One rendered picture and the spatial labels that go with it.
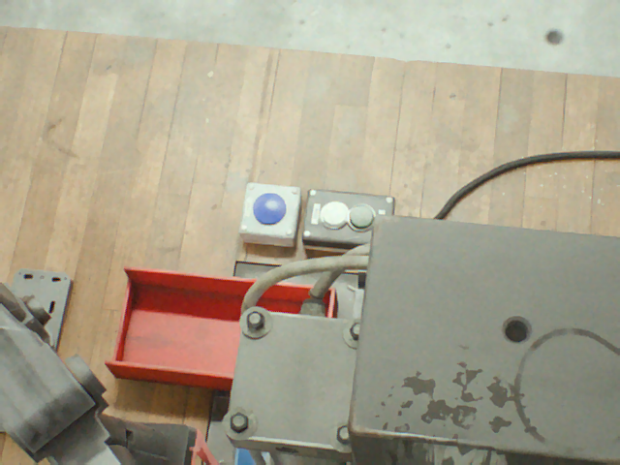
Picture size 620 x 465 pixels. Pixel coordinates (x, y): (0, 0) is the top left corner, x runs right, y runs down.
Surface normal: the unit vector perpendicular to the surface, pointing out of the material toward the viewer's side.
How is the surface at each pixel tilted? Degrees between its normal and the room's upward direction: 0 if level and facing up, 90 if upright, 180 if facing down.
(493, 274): 0
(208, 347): 0
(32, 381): 14
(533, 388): 0
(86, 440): 20
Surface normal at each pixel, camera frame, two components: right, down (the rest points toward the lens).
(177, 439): -0.54, -0.31
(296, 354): -0.06, -0.38
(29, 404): 0.09, -0.21
